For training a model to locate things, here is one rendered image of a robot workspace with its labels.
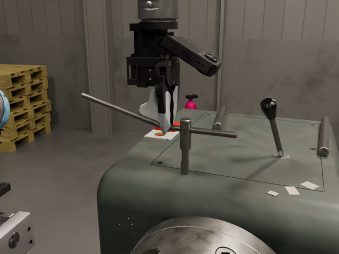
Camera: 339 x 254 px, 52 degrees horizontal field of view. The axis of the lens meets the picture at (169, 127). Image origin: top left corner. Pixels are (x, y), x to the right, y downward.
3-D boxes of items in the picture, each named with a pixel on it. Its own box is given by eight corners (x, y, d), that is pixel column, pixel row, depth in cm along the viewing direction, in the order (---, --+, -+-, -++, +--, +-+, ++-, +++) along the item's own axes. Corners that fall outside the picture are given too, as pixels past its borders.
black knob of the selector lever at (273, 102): (260, 117, 73) (262, 94, 71) (276, 118, 72) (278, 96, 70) (258, 122, 69) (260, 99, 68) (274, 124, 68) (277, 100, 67)
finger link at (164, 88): (163, 109, 68) (163, 64, 65) (171, 110, 67) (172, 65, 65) (153, 114, 63) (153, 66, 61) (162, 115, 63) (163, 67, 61)
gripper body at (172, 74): (144, 81, 72) (142, 21, 68) (182, 84, 69) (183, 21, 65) (126, 88, 65) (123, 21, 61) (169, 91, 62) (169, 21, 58)
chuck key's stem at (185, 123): (191, 172, 71) (192, 118, 67) (188, 176, 69) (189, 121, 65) (181, 170, 71) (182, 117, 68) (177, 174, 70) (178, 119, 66)
